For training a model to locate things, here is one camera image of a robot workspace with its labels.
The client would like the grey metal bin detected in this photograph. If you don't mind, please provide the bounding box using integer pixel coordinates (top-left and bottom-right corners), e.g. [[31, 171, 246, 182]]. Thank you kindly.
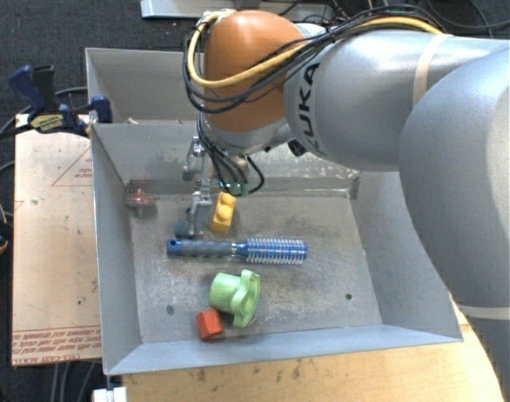
[[85, 47, 464, 376]]

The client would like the red-orange small block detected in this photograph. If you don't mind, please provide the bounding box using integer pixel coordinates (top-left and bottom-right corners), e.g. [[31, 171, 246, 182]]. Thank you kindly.
[[194, 308, 226, 342]]

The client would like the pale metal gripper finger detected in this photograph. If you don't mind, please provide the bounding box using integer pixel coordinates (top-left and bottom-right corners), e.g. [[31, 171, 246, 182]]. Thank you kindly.
[[189, 191, 212, 239]]

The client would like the yellow toy brick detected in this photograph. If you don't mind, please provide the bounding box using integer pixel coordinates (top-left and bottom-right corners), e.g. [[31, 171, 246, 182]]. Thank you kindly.
[[209, 191, 238, 235]]

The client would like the light green plastic knob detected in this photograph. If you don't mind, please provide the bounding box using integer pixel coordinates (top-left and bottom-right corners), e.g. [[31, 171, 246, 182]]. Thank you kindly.
[[208, 268, 262, 329]]

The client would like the red-brown spinning top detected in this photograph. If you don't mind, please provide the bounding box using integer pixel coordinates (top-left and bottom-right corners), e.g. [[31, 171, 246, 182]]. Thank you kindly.
[[124, 186, 157, 219]]

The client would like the blue hairbrush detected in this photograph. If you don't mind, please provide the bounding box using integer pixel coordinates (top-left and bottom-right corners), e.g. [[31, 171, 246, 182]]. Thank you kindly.
[[167, 236, 309, 266]]

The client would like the brown cardboard board, red print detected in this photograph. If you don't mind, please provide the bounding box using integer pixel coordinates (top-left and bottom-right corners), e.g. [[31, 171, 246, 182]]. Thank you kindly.
[[11, 113, 103, 367]]

